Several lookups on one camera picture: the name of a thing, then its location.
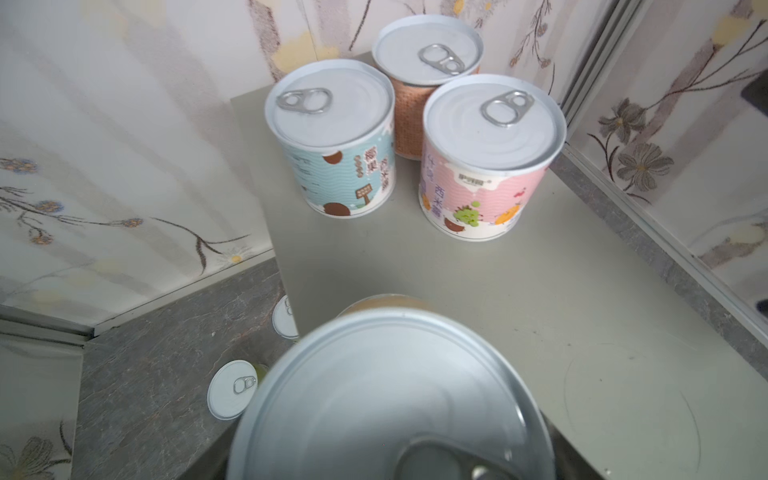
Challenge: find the teal labelled can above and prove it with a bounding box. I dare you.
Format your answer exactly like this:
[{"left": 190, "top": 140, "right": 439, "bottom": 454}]
[{"left": 264, "top": 59, "right": 396, "bottom": 218}]

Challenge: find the pink labelled can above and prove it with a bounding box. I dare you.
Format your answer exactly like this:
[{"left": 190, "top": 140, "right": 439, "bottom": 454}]
[{"left": 419, "top": 74, "right": 567, "bottom": 242}]

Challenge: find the yellow labelled can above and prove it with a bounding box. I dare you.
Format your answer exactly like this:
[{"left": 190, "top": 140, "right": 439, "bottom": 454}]
[{"left": 226, "top": 295, "right": 556, "bottom": 479}]

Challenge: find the orange labelled can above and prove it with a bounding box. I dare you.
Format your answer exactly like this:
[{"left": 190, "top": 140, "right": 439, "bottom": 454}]
[{"left": 372, "top": 14, "right": 485, "bottom": 160}]

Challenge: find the green labelled can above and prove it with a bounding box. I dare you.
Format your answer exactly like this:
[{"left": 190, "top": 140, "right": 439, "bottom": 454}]
[{"left": 206, "top": 360, "right": 268, "bottom": 421}]

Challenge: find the rear can beside cabinet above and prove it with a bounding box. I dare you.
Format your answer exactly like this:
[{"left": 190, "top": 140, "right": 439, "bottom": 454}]
[{"left": 271, "top": 295, "right": 300, "bottom": 341}]

